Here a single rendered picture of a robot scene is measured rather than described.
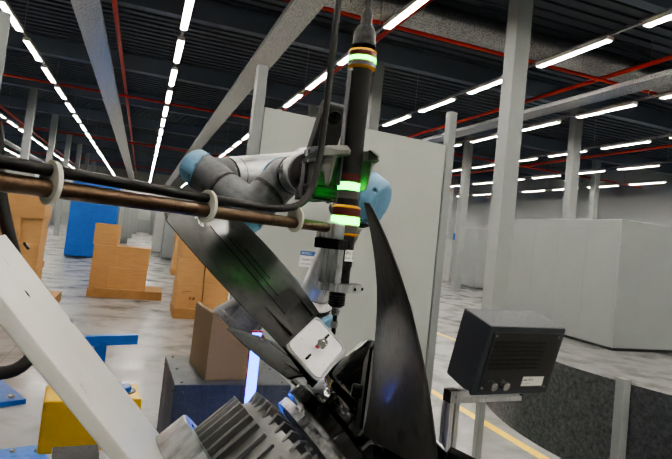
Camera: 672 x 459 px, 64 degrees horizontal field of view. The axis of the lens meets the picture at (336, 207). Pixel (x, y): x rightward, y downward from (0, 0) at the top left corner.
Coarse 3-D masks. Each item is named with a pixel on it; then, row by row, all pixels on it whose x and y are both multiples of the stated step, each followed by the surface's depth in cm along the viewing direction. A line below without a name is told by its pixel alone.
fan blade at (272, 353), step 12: (240, 336) 95; (252, 336) 98; (252, 348) 91; (264, 348) 92; (276, 348) 95; (264, 360) 86; (276, 360) 87; (288, 360) 88; (288, 372) 82; (300, 372) 82
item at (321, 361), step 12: (312, 324) 74; (324, 324) 75; (300, 336) 71; (312, 336) 72; (324, 336) 74; (288, 348) 68; (300, 348) 69; (312, 348) 71; (324, 348) 72; (336, 348) 74; (300, 360) 68; (312, 360) 69; (324, 360) 71; (336, 360) 72; (312, 372) 68; (324, 372) 69
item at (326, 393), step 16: (352, 352) 72; (336, 368) 71; (352, 368) 69; (336, 384) 68; (304, 400) 66; (320, 400) 66; (336, 400) 68; (352, 400) 66; (320, 416) 64; (336, 416) 66; (352, 416) 67; (336, 432) 63; (352, 432) 66; (336, 448) 64; (352, 448) 63
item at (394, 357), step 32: (384, 256) 47; (384, 288) 50; (384, 320) 52; (384, 352) 52; (416, 352) 40; (384, 384) 51; (416, 384) 41; (384, 416) 50; (416, 416) 41; (416, 448) 41
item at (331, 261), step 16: (336, 224) 76; (320, 240) 77; (336, 240) 76; (320, 256) 78; (336, 256) 77; (320, 272) 78; (336, 272) 77; (320, 288) 78; (336, 288) 77; (352, 288) 78
